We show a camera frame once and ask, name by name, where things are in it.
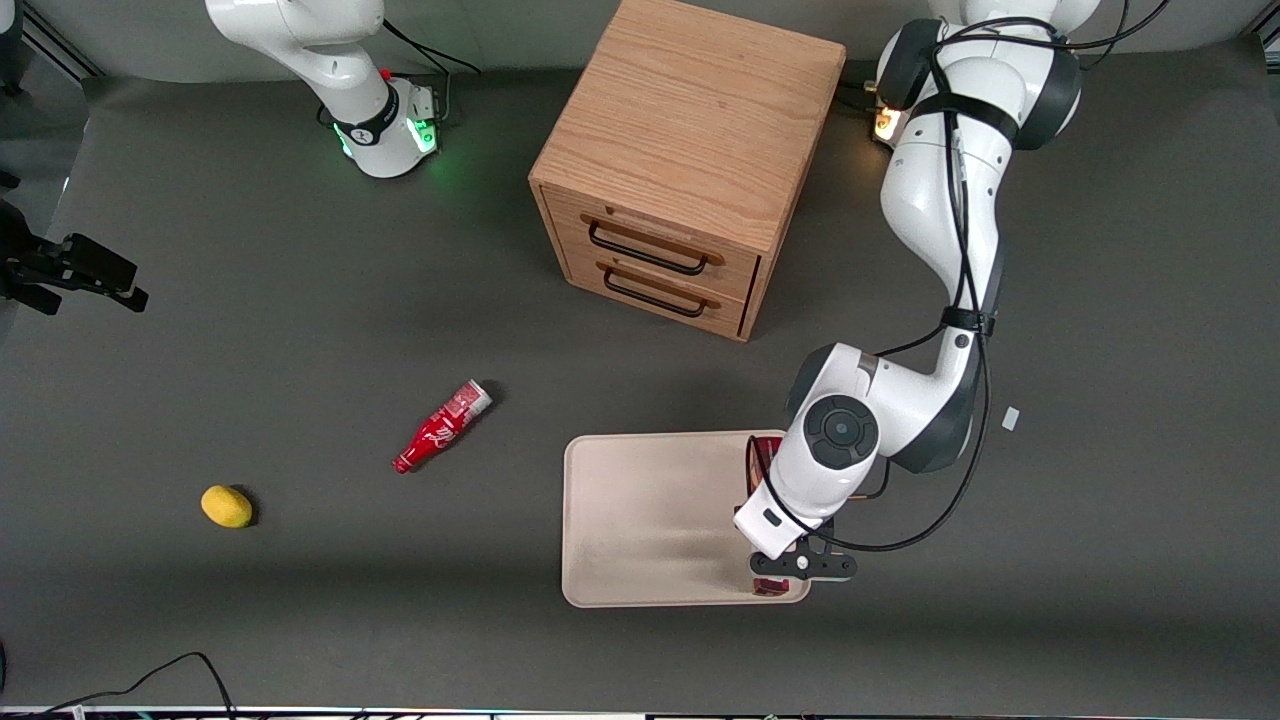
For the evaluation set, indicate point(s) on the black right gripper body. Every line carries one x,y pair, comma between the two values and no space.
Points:
40,270

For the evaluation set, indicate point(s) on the red cookie box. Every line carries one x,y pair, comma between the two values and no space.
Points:
762,465

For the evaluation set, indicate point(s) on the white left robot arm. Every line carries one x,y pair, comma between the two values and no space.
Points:
935,200

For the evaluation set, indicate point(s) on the beige rectangular tray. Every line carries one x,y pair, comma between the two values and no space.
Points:
650,520

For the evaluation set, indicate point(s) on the grey table mat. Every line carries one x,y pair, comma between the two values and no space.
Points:
300,350

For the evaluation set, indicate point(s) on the small white paper piece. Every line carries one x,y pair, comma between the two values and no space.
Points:
1010,418

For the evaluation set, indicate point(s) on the yellow lemon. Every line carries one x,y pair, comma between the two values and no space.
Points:
226,506

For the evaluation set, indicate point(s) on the red soda bottle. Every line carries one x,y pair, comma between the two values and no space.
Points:
440,428

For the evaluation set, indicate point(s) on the wooden two-drawer cabinet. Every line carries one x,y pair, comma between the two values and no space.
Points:
690,120

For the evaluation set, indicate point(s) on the aluminium frame rail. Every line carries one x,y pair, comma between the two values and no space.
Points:
55,45
1265,35

